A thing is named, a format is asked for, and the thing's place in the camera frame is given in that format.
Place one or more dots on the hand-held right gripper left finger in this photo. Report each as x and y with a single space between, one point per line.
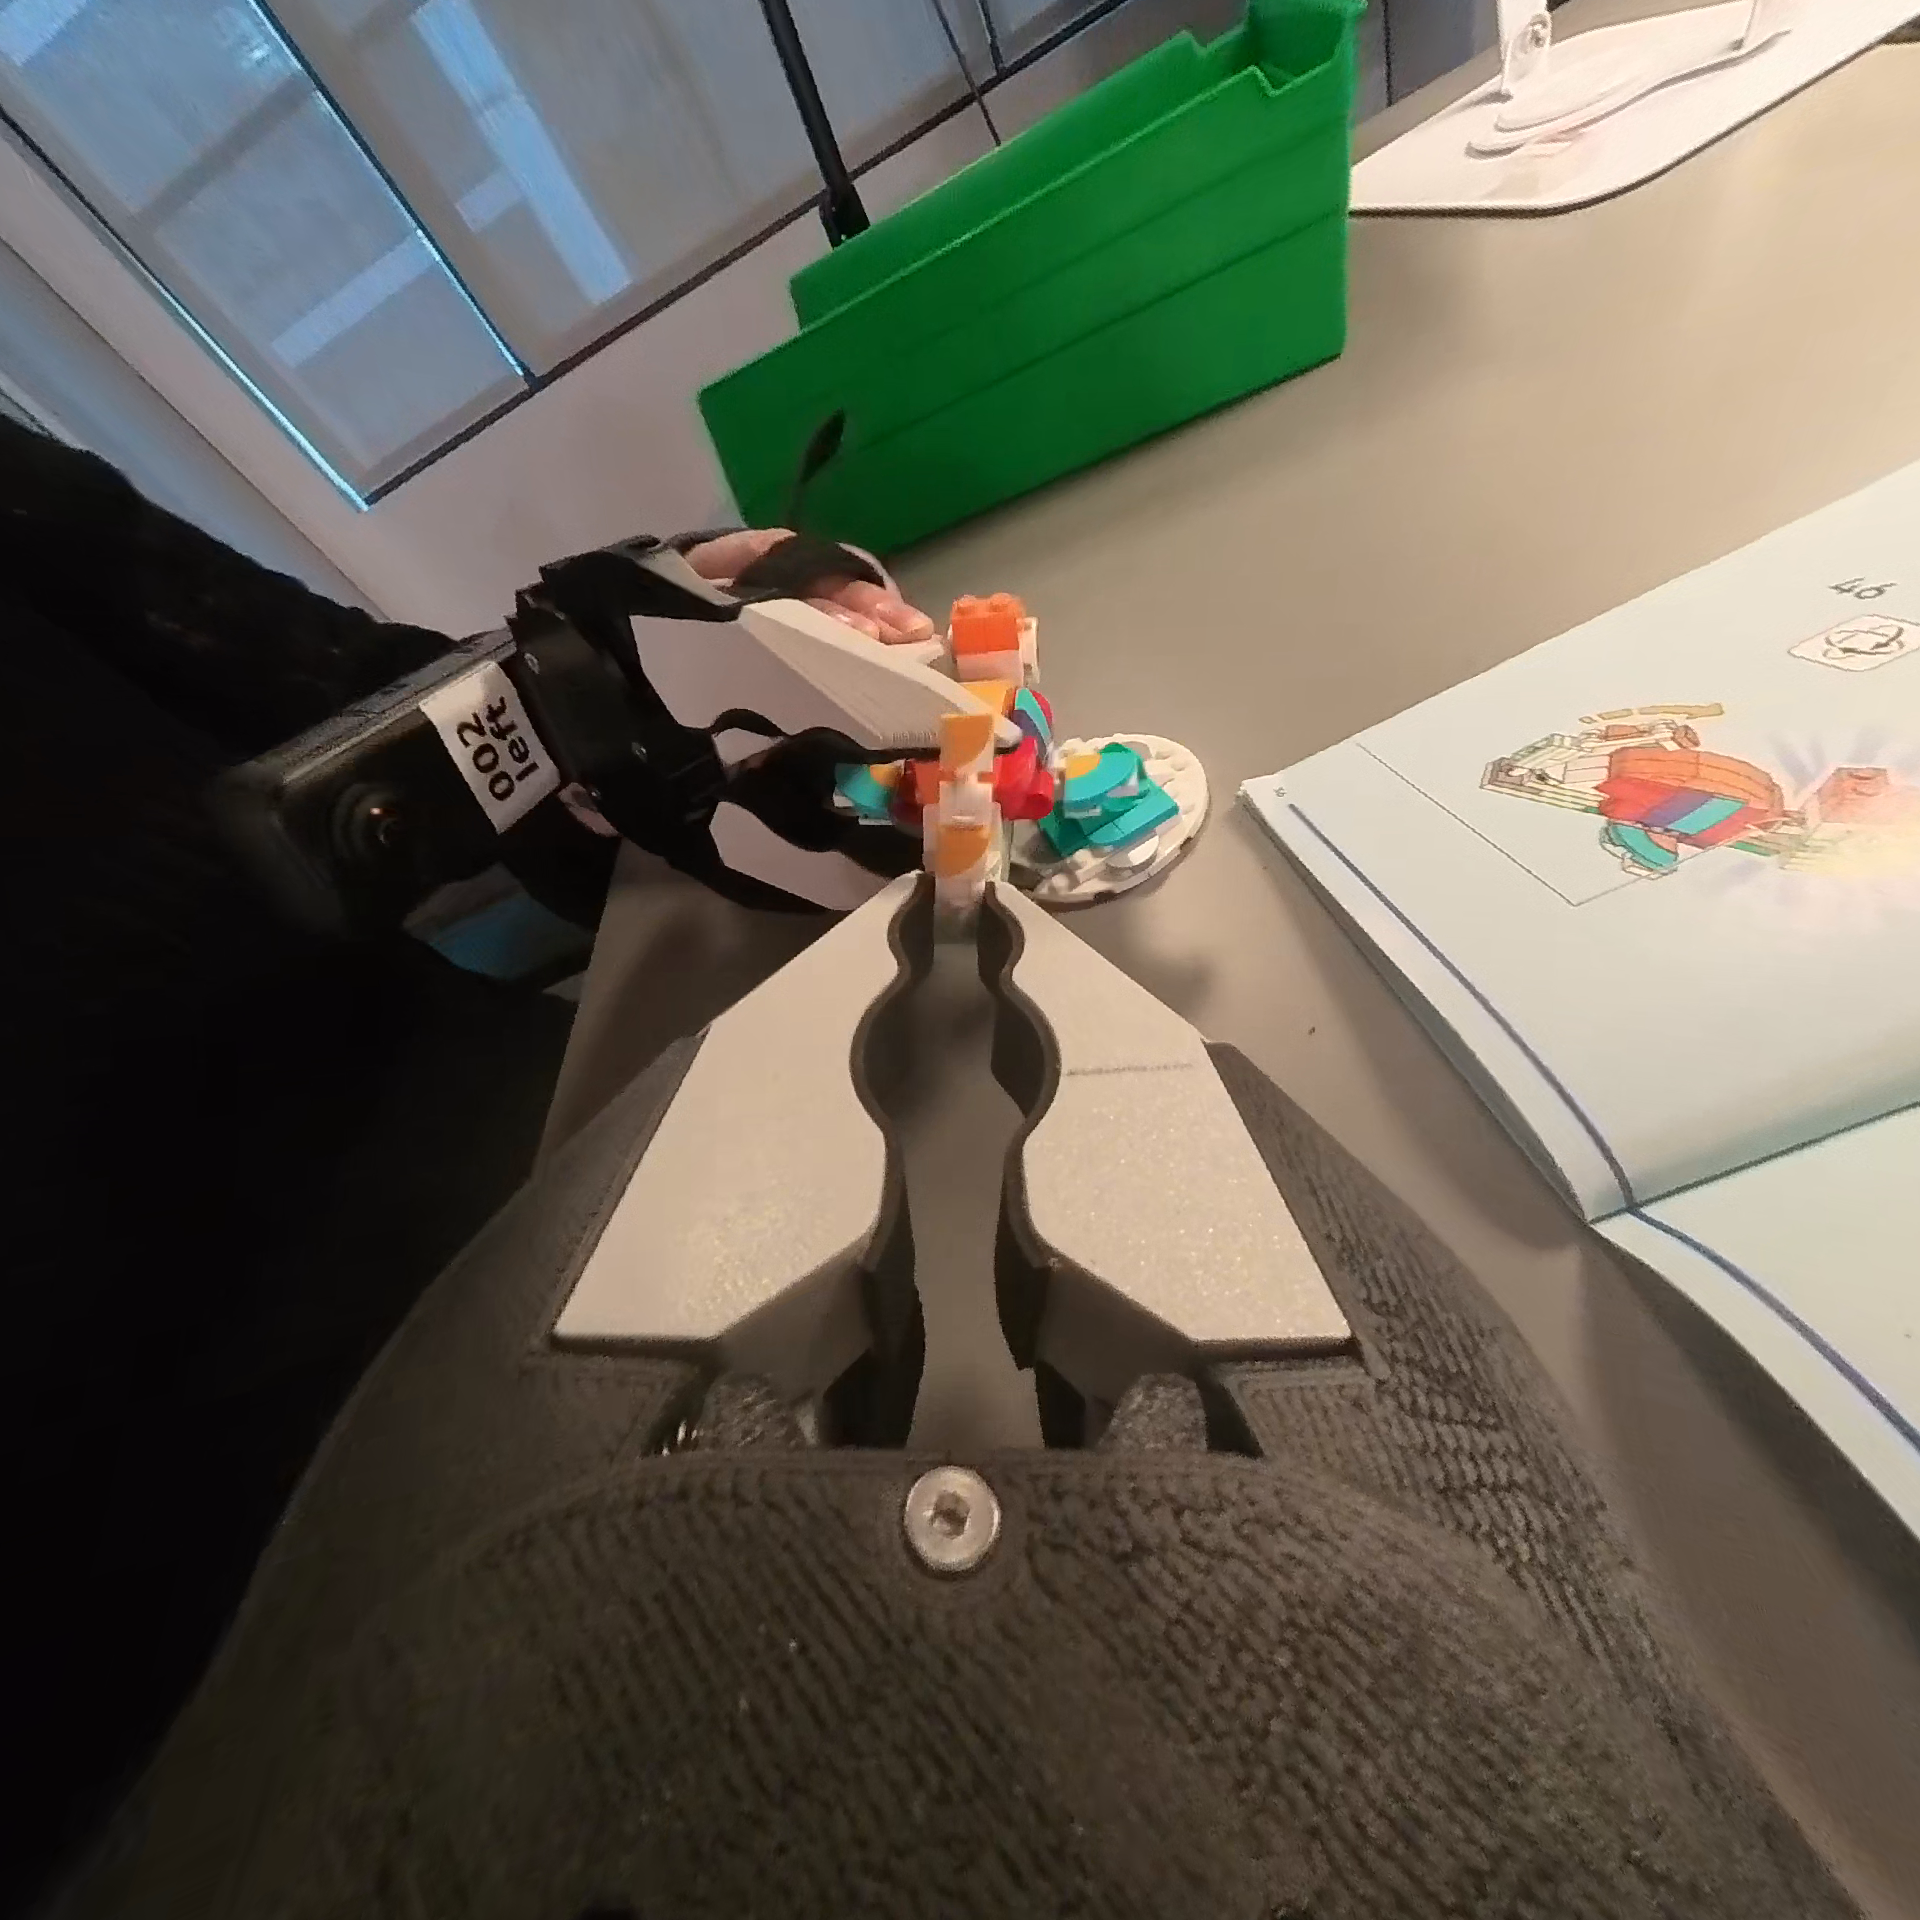
735 1202

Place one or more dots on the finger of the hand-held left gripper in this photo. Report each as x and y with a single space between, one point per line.
839 661
796 850

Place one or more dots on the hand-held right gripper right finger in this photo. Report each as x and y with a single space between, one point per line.
1184 1214

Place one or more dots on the colourful lego fish model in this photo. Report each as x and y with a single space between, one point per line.
990 630

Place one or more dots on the white orange lego fin piece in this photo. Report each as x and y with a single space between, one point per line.
960 840

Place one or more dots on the round white teal lego base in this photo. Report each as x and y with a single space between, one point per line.
1110 810

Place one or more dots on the person's left forearm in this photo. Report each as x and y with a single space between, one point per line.
224 599

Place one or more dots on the open lego instruction booklet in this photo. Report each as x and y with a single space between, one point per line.
1501 975

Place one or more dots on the person's left hand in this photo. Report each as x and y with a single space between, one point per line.
863 605

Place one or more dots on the green plastic bin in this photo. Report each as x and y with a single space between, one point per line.
1051 331

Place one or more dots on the large grid window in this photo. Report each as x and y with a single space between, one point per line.
376 226

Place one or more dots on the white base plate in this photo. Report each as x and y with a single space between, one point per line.
1651 172

